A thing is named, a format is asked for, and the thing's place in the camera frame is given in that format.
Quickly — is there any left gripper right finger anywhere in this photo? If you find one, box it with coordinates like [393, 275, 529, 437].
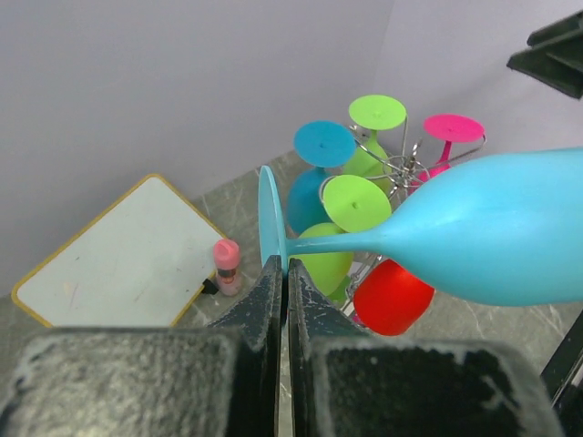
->
[288, 260, 563, 436]

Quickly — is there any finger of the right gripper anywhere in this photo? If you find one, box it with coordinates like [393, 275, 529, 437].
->
[506, 11, 582, 99]

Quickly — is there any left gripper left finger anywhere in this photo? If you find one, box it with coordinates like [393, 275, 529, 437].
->
[1, 256, 282, 436]

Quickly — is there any red wine glass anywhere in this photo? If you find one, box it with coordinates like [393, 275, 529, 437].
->
[353, 259, 435, 336]

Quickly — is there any pink wine glass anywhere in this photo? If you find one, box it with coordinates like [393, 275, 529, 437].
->
[407, 114, 486, 194]

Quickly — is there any green wine glass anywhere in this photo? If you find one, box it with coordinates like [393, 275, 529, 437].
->
[296, 175, 392, 296]
[343, 95, 407, 192]

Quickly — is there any blue wine glass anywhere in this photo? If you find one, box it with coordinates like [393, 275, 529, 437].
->
[258, 147, 582, 307]
[286, 120, 356, 235]

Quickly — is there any chrome wine glass rack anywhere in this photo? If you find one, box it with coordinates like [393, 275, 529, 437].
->
[318, 113, 487, 320]

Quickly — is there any small pink bottle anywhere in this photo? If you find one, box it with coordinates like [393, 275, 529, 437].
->
[213, 239, 241, 296]

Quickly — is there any small whiteboard with wooden frame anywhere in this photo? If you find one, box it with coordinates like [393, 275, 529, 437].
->
[11, 174, 224, 328]

